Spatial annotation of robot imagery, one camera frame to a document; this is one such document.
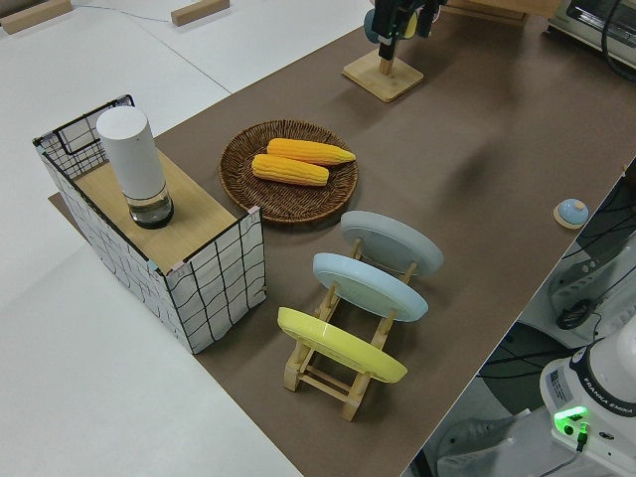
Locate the grey plate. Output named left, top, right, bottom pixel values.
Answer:
left=339, top=210, right=445, bottom=278

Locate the white wire grid box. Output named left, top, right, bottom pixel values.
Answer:
left=32, top=93, right=268, bottom=356

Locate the dark blue mug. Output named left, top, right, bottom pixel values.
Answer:
left=363, top=7, right=420, bottom=45

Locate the brown wicker basket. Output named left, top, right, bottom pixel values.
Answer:
left=218, top=118, right=361, bottom=227

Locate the black hanging cable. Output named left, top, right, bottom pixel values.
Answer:
left=599, top=0, right=636, bottom=86

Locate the yellow plate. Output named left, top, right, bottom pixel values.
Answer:
left=275, top=306, right=409, bottom=386

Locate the black cable bundle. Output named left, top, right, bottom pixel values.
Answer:
left=556, top=298, right=594, bottom=331

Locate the long wooden block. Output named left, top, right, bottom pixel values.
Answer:
left=0, top=0, right=75, bottom=36
left=170, top=0, right=232, bottom=28

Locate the wooden plate rack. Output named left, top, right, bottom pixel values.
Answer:
left=282, top=237, right=419, bottom=423

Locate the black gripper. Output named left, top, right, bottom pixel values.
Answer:
left=372, top=0, right=446, bottom=61

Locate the brown table mat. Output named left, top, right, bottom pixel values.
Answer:
left=47, top=7, right=636, bottom=477

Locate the light blue plate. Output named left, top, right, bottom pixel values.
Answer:
left=311, top=251, right=430, bottom=325

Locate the wooden cabinet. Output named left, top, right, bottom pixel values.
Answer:
left=439, top=0, right=570, bottom=23

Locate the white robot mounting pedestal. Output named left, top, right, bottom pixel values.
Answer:
left=426, top=406, right=636, bottom=477

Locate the yellow corn cob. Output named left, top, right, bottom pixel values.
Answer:
left=250, top=153, right=331, bottom=188
left=265, top=137, right=358, bottom=167

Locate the cream toaster oven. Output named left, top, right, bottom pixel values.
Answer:
left=545, top=0, right=636, bottom=61

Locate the blue service bell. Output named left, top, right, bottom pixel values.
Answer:
left=553, top=198, right=590, bottom=231

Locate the white cylindrical bottle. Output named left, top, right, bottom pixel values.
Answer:
left=95, top=107, right=177, bottom=232

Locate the wooden mug tree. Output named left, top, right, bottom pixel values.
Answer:
left=341, top=55, right=425, bottom=104

